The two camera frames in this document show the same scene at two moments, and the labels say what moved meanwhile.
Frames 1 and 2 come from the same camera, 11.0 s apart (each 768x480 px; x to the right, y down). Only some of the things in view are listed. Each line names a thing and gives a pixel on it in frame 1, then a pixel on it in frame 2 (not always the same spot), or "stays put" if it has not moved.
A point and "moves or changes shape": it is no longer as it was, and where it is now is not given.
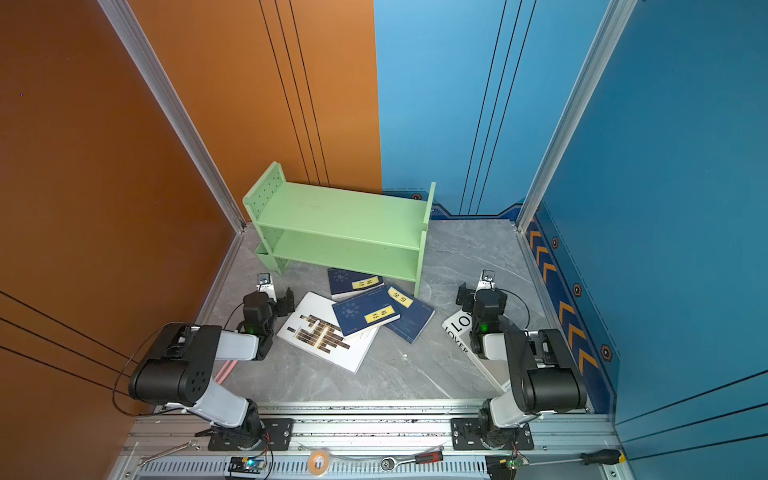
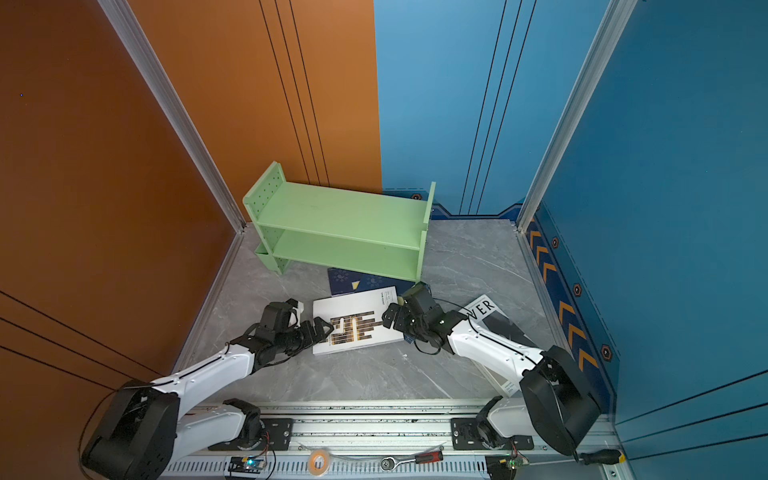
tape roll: x=318 y=463 stays put
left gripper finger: x=286 y=304 → x=321 y=329
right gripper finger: x=465 y=298 → x=397 y=315
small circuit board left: x=247 y=465 stays put
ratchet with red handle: x=389 y=464 stays put
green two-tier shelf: x=359 y=230 stays put
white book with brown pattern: x=315 y=329 moves or changes shape
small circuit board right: x=502 y=467 stays put
